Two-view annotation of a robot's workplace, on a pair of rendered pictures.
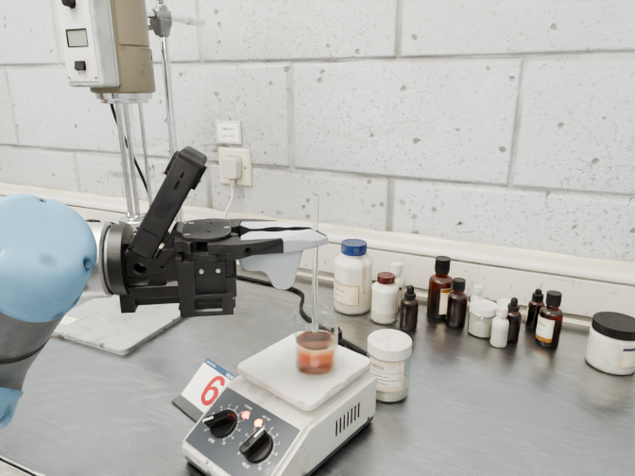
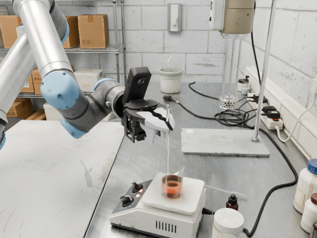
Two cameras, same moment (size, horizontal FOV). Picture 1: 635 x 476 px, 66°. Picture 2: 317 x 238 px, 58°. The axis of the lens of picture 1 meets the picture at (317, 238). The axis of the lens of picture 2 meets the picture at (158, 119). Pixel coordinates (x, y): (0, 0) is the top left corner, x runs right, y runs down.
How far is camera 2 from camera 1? 0.56 m
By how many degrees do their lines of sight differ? 64
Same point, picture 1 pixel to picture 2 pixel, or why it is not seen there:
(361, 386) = (180, 219)
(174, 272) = not seen: hidden behind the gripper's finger
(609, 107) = not seen: outside the picture
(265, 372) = (158, 181)
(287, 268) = (150, 134)
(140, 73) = (235, 23)
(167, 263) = not seen: hidden behind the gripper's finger
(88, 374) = (164, 152)
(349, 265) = (302, 176)
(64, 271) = (51, 95)
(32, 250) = (48, 87)
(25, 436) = (126, 157)
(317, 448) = (142, 222)
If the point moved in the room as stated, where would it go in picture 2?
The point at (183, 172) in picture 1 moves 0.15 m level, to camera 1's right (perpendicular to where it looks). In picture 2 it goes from (130, 77) to (154, 96)
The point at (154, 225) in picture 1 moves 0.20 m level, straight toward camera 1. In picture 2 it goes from (125, 95) to (38, 115)
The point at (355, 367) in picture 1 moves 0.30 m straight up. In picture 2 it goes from (181, 208) to (187, 61)
